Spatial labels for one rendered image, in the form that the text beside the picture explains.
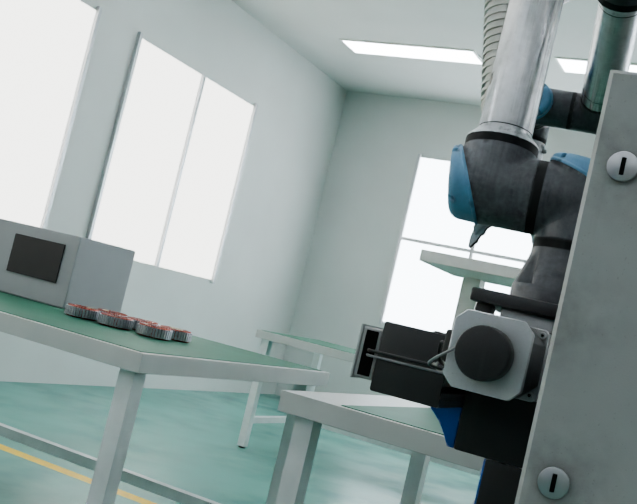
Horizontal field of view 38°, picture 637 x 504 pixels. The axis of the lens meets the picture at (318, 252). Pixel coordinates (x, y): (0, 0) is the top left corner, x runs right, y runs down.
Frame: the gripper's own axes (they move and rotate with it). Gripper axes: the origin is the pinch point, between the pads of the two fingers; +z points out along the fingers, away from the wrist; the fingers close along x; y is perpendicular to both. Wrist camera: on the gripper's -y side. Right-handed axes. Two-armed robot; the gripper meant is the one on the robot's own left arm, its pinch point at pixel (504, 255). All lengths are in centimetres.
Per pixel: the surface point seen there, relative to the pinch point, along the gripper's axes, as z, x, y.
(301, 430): 49, -41, -13
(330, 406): 41, -33, -9
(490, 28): -92, -48, -122
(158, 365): 43, -82, -11
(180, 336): 38, -109, -67
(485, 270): -3, -20, -75
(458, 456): 43.7, -1.5, -6.7
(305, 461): 56, -38, -13
